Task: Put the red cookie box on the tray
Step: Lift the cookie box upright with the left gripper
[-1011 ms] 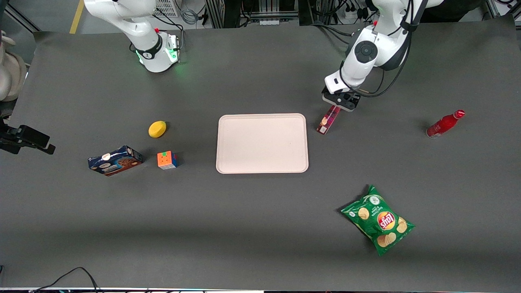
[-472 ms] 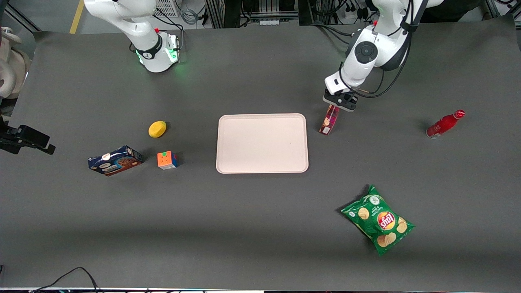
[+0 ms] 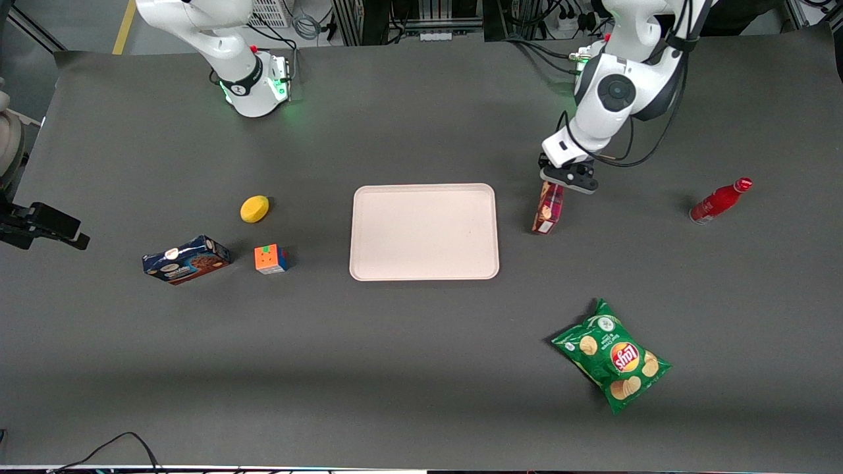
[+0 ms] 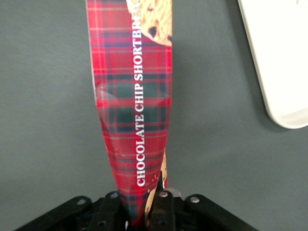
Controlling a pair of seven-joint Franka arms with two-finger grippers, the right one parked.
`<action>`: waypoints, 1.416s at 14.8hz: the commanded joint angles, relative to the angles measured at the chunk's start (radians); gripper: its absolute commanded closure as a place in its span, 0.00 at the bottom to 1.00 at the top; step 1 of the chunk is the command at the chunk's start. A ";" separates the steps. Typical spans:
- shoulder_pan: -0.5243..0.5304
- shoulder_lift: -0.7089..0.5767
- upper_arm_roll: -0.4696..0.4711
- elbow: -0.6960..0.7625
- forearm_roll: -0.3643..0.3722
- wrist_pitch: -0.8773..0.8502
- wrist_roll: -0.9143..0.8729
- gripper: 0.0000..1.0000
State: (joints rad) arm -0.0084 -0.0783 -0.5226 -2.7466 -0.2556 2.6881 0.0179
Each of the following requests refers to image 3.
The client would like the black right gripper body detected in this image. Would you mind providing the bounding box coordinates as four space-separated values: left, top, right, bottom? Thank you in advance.
0 204 32 250

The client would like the red cookie box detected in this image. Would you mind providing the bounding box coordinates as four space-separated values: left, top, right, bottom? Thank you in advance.
532 180 565 235

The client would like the blue cookie box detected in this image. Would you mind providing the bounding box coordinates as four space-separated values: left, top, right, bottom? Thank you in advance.
142 235 232 286

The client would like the beige plastic tray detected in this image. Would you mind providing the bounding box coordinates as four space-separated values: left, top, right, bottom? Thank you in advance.
349 183 500 282

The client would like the beige blurred object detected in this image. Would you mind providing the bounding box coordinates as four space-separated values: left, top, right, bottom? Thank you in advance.
0 79 28 193

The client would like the white power strip with plugs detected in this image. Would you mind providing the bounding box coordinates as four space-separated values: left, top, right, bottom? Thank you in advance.
555 10 599 32

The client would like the red drink bottle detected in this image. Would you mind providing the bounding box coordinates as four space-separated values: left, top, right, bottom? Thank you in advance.
689 177 753 226

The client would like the yellow lemon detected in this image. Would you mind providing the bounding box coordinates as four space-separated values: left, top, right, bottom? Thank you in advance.
240 195 270 224

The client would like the green chips bag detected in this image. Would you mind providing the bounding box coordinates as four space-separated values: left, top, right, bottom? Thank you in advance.
551 298 672 415

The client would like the colourful puzzle cube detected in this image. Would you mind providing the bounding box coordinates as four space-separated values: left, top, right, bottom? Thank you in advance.
254 244 289 275

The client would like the aluminium equipment rack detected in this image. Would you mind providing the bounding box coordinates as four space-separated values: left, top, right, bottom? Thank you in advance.
332 0 485 47

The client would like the yellow floor tape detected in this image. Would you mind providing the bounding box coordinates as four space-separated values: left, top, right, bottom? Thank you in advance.
112 0 137 56

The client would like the dark grey table mat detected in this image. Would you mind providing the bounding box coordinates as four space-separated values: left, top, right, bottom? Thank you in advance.
0 23 843 472

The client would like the white perforated basket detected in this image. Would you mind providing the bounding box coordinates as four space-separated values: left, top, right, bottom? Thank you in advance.
247 0 291 29

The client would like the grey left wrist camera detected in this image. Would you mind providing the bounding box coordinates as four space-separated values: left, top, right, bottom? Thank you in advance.
540 161 599 194

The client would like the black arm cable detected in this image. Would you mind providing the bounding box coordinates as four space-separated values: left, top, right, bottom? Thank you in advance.
558 0 699 169

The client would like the black base cable bundle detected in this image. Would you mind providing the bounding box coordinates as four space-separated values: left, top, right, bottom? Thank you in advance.
504 36 584 77

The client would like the thin black cable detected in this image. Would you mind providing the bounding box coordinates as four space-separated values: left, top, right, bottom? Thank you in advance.
49 431 162 474

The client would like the grey coiled cable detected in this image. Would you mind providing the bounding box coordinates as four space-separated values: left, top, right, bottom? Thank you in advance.
292 0 325 41

